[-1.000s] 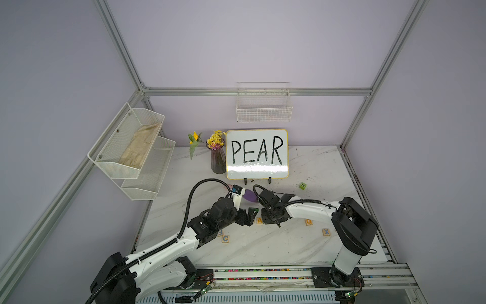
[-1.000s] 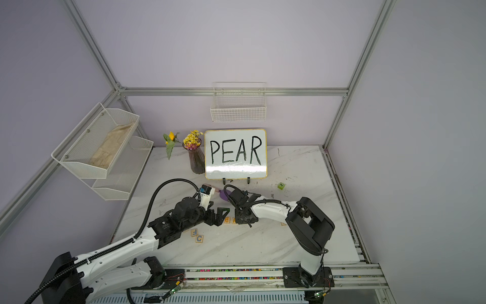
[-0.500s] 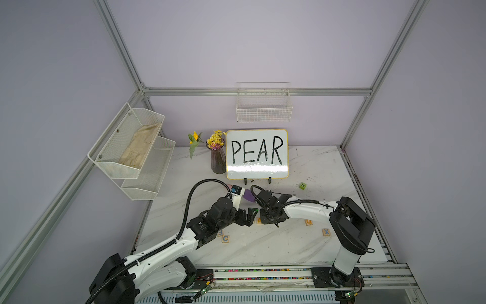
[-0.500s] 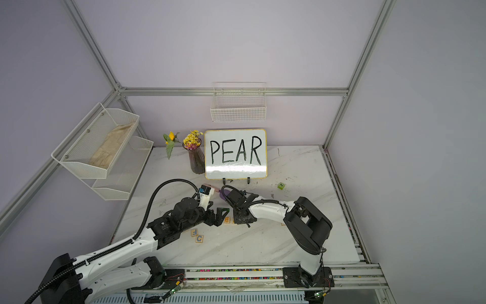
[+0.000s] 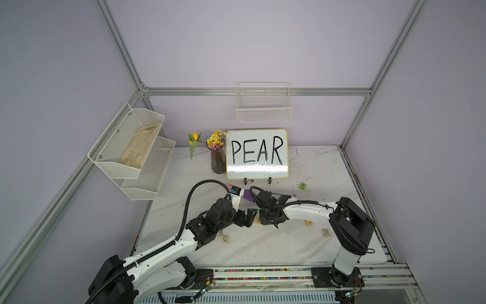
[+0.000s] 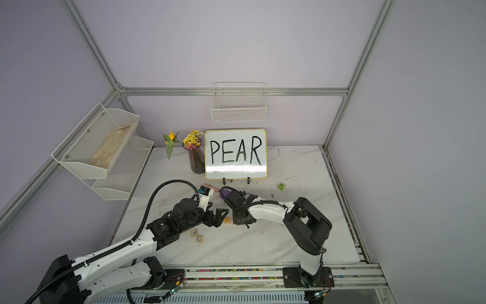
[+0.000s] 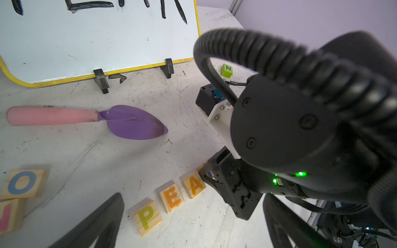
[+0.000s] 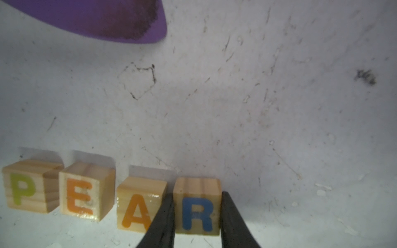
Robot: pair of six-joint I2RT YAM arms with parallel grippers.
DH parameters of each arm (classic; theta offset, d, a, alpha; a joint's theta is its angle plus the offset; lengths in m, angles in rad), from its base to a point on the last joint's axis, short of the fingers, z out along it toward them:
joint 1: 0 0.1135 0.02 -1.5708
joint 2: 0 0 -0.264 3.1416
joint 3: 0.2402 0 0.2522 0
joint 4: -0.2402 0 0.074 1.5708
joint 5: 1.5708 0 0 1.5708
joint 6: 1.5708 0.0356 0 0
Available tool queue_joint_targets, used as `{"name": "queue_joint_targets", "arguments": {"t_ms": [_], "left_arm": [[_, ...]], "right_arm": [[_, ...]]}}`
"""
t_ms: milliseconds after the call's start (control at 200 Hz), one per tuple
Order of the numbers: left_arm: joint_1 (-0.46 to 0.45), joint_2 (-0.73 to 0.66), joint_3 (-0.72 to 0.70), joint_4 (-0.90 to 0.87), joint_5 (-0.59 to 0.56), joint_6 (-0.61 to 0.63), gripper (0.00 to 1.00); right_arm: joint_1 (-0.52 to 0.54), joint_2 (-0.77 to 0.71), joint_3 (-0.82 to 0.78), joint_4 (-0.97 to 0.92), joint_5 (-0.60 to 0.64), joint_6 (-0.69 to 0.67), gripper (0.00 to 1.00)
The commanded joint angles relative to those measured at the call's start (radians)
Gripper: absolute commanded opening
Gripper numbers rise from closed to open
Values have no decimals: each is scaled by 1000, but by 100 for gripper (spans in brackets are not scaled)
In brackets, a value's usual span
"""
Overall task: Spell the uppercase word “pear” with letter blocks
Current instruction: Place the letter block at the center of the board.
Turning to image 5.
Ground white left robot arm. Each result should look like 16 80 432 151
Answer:
87 179 258 303

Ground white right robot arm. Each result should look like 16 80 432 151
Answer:
249 186 376 288

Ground yellow framed whiteboard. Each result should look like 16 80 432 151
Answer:
225 129 290 181

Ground ribbed glass vase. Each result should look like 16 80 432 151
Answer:
210 147 227 174

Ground yellow flower bouquet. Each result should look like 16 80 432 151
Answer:
206 130 226 151

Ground loose yellow flower stem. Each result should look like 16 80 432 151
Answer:
188 132 203 160

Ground beige cloth in shelf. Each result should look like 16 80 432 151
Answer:
119 122 162 169

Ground white mesh double shelf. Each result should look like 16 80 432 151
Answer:
87 103 175 201

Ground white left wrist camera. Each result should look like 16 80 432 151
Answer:
230 186 244 211

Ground white wire wall basket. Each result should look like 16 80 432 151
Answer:
236 82 293 123

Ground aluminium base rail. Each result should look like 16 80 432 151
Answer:
100 263 422 304

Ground aluminium cage frame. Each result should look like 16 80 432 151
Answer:
1 1 428 303

